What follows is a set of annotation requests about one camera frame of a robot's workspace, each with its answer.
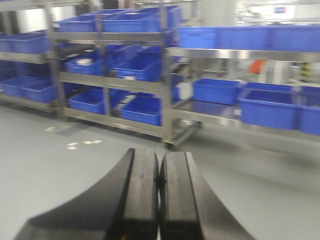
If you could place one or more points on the steel rack far left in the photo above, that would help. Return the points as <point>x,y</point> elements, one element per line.
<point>48,57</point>

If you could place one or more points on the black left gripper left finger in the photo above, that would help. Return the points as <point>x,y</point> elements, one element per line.
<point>122,205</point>

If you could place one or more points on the steel rack right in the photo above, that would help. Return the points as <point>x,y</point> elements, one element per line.
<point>279,108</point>

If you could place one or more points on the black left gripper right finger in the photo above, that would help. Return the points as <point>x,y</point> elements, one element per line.
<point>190,209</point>

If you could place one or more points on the steel rack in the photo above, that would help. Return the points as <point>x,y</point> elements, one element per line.
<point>48,57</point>
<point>279,108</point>
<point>113,67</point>

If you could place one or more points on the steel rack middle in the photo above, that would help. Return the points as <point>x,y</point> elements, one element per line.
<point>113,67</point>

